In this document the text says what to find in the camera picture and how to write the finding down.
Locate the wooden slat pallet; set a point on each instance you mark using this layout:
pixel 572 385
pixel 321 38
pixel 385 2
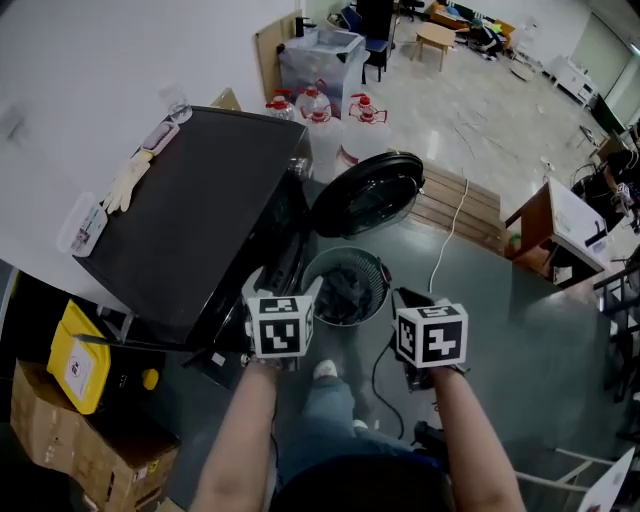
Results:
pixel 450 200

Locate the black tap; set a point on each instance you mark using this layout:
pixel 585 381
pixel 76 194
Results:
pixel 301 25

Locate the wooden board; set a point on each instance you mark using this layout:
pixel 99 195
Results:
pixel 267 60

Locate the large clear storage container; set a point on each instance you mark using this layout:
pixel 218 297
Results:
pixel 320 65

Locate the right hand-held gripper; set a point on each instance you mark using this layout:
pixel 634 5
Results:
pixel 435 340

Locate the clear glass cup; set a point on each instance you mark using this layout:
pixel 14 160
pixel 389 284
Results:
pixel 177 107

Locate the black washing machine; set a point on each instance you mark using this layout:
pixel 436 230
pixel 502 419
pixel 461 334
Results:
pixel 190 200

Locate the person's dark shirt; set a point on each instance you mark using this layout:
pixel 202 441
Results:
pixel 360 490

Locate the white cabinet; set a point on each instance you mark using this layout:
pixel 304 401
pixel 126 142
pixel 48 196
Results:
pixel 575 80

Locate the person's left white shoe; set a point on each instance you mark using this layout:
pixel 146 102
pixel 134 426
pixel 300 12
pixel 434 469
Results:
pixel 324 369

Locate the white metal frame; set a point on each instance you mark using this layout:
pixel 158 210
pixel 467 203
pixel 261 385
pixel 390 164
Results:
pixel 565 482

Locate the yellow round cap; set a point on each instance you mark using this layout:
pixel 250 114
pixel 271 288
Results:
pixel 150 379

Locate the round black machine door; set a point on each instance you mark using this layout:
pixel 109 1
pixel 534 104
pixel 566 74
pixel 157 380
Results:
pixel 360 200

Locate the person's right forearm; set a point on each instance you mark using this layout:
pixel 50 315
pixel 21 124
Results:
pixel 475 440

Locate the green slotted laundry basket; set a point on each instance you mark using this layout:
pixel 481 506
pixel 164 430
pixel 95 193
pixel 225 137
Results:
pixel 309 285

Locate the round wooden table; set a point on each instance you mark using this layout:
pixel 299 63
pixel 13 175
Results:
pixel 435 32

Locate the orange sofa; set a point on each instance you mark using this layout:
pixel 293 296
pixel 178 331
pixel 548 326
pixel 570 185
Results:
pixel 450 17

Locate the cream rubber gloves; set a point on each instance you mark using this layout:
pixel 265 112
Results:
pixel 122 187

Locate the black belt device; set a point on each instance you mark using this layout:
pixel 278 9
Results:
pixel 427 435

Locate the black metal rack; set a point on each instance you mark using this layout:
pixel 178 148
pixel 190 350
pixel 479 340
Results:
pixel 607 295

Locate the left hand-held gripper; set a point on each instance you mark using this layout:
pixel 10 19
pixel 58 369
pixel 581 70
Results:
pixel 280 330

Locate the person's blue jeans legs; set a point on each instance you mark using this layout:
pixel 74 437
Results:
pixel 325 415

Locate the white paper sheet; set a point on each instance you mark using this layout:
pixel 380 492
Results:
pixel 610 490

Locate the dark grey garment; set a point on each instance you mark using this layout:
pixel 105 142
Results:
pixel 345 295

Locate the person's left forearm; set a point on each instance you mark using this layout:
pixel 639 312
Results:
pixel 235 440

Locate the person's white shoe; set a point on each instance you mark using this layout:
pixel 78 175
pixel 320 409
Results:
pixel 324 369
pixel 360 425

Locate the person's right white shoe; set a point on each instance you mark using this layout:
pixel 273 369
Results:
pixel 360 425

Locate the yellow lid bin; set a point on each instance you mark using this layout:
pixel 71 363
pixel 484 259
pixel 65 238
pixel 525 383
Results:
pixel 75 360

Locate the black cabinet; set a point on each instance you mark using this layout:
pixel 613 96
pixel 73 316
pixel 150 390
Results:
pixel 375 17

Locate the red-brown wooden table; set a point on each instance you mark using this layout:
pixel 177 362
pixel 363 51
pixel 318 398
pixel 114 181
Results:
pixel 575 215

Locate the clear plastic box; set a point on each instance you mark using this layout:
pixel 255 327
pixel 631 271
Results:
pixel 82 225

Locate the blue chair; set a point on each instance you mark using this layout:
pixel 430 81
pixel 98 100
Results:
pixel 375 44

